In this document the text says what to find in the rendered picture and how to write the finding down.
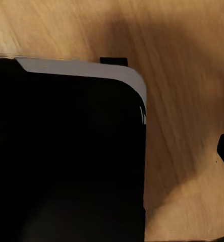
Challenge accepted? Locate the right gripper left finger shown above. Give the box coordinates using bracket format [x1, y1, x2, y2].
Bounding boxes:
[0, 134, 17, 179]

